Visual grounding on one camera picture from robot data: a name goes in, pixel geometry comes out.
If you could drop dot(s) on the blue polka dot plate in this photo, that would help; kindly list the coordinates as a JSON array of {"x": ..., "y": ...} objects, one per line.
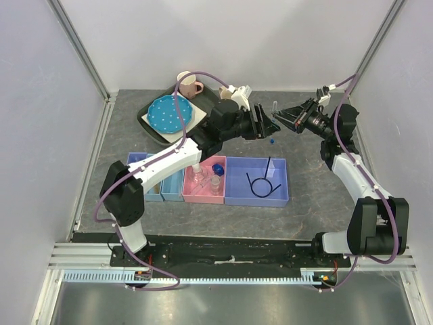
[{"x": 162, "y": 115}]

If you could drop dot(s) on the blue base graduated cylinder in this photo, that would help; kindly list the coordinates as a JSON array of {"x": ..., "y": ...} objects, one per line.
[{"x": 216, "y": 169}]

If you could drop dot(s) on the small glass beaker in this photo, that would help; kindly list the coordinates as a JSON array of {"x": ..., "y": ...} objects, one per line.
[{"x": 215, "y": 185}]

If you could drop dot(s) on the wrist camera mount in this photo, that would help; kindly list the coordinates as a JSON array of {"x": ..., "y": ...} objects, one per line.
[
  {"x": 240, "y": 96},
  {"x": 323, "y": 94}
]

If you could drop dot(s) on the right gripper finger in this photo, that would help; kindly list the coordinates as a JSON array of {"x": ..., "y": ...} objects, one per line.
[
  {"x": 290, "y": 123},
  {"x": 297, "y": 111}
]

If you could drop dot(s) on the light blue bin right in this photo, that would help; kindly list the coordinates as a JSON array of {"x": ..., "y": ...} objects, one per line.
[{"x": 169, "y": 189}]

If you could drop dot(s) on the pink bin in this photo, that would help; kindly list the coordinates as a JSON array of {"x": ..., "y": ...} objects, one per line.
[{"x": 204, "y": 197}]

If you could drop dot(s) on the black wire ring stand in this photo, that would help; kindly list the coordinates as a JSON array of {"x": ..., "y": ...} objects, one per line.
[{"x": 262, "y": 186}]

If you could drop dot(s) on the dark grey tray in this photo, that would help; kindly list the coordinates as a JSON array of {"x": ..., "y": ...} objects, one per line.
[{"x": 205, "y": 101}]

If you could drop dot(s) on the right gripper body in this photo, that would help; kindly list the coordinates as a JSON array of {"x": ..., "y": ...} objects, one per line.
[{"x": 314, "y": 122}]

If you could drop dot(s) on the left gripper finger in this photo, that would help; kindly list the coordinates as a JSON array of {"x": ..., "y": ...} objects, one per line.
[
  {"x": 261, "y": 117},
  {"x": 264, "y": 131}
]

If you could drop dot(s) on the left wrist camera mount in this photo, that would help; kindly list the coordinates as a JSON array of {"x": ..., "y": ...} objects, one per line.
[{"x": 240, "y": 96}]

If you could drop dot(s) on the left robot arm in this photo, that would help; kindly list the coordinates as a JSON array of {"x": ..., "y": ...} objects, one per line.
[{"x": 122, "y": 193}]

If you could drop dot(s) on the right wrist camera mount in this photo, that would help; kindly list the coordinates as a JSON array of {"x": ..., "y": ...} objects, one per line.
[{"x": 323, "y": 94}]

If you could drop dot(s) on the pink mug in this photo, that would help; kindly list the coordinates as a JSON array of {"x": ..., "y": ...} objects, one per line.
[{"x": 189, "y": 86}]

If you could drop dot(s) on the light blue cable duct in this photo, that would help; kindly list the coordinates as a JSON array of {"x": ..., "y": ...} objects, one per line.
[{"x": 133, "y": 277}]

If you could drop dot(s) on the large purple bin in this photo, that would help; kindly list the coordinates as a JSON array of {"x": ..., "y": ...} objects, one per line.
[{"x": 238, "y": 193}]

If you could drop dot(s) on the beige green floral mug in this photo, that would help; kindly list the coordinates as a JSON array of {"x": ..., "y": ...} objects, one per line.
[{"x": 227, "y": 92}]

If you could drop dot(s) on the glass alcohol lamp white cap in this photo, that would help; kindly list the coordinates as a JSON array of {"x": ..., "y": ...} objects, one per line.
[{"x": 198, "y": 173}]

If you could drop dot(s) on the small purple bin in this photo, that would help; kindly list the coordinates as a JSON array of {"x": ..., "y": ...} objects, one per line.
[{"x": 134, "y": 157}]

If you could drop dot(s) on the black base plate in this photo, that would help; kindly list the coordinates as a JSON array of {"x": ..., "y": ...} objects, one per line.
[{"x": 208, "y": 257}]

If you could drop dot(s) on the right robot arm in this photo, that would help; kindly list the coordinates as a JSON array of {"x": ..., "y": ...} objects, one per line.
[{"x": 379, "y": 222}]

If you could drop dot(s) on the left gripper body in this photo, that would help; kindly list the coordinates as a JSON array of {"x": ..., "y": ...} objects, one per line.
[{"x": 244, "y": 124}]

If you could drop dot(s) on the test tube brush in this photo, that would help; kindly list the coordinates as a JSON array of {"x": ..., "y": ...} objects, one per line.
[{"x": 156, "y": 188}]

